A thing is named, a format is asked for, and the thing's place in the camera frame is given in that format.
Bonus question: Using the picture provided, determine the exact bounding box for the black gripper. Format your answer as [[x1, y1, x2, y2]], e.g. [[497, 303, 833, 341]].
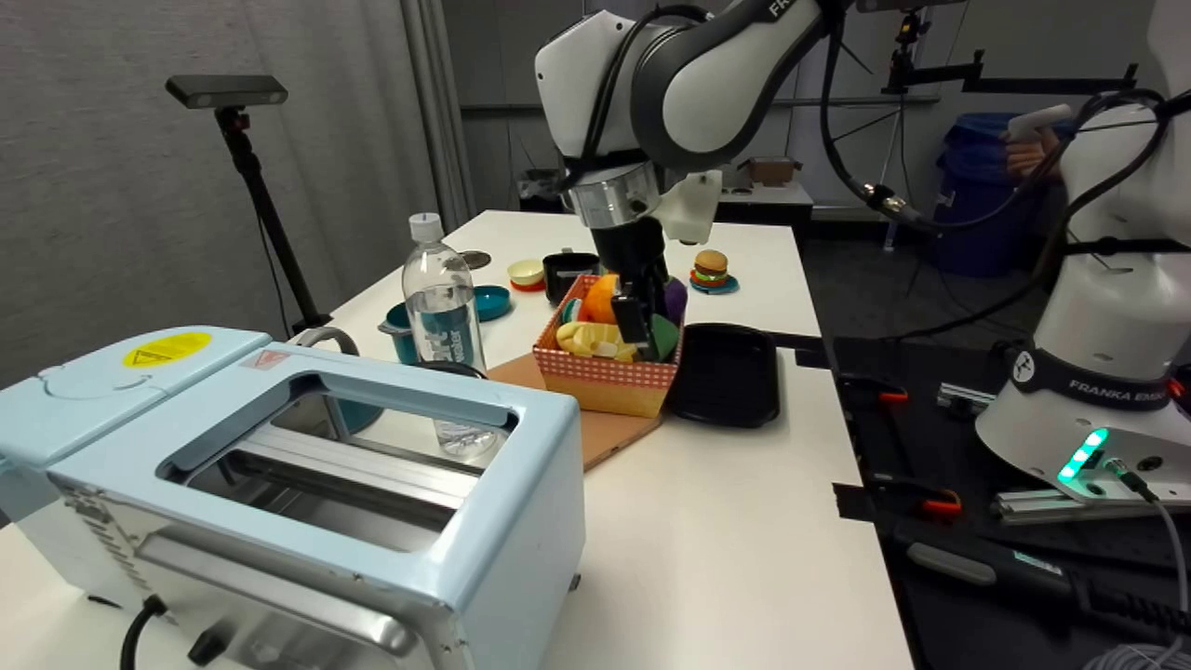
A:
[[595, 216, 665, 341]]

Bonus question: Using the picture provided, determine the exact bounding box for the green plush toy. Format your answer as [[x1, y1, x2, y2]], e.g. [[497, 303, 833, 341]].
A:
[[652, 313, 682, 360]]

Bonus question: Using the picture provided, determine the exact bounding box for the yellow plush toy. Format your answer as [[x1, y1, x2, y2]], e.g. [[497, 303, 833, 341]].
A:
[[554, 320, 635, 360]]

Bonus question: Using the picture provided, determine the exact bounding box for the orange plush toy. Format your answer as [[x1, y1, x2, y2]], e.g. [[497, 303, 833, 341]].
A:
[[579, 273, 616, 324]]

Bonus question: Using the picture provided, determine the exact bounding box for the purple plush toy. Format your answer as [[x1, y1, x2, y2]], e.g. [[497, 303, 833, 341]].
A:
[[661, 276, 688, 324]]

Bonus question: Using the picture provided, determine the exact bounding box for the orange checkered cardboard box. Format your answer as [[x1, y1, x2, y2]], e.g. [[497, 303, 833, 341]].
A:
[[533, 276, 682, 418]]

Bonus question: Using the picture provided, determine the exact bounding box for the toy burger on teal plate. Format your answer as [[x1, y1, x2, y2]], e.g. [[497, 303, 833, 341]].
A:
[[688, 248, 735, 293]]

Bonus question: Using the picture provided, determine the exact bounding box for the black plastic tray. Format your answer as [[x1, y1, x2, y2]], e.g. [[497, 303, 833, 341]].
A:
[[665, 324, 780, 428]]

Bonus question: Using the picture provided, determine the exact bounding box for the black pot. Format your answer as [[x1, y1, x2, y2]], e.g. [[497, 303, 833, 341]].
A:
[[543, 248, 600, 307]]

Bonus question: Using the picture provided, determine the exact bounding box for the orange and cream pan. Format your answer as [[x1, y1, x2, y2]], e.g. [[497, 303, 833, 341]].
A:
[[507, 261, 543, 289]]

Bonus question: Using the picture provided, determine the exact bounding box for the teal frying pan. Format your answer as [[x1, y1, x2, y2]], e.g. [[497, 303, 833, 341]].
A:
[[476, 288, 515, 324]]

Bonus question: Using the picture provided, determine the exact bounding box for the grey pot lid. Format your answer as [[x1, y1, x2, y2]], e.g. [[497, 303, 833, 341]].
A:
[[459, 248, 492, 268]]

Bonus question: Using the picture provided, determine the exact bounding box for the clear plastic water bottle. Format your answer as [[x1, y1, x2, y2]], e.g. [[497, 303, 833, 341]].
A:
[[402, 214, 485, 372]]

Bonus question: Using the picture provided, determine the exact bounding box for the orange clamp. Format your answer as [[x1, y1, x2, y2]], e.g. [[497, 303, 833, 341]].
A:
[[874, 386, 941, 410], [871, 472, 963, 523]]

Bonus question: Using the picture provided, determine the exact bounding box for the light blue toaster oven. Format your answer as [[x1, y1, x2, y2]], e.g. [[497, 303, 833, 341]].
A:
[[0, 328, 584, 670]]

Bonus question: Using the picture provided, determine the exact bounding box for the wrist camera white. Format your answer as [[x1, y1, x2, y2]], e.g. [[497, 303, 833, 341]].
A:
[[655, 171, 721, 246]]

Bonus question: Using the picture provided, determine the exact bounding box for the black camera on stand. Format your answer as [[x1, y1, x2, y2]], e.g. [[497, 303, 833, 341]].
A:
[[165, 76, 326, 333]]

